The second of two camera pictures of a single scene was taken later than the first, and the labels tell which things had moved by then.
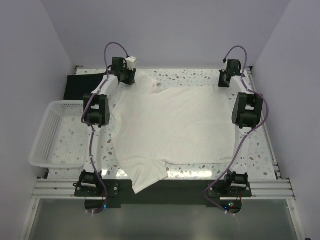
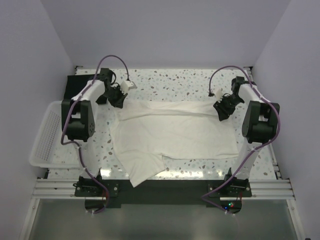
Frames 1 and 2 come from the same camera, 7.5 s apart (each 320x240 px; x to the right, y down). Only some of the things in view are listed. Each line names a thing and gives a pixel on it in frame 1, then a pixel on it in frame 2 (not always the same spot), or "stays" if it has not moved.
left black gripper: (131, 80) -> (119, 102)
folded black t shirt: (77, 85) stays
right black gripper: (220, 83) -> (223, 113)
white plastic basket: (61, 140) stays
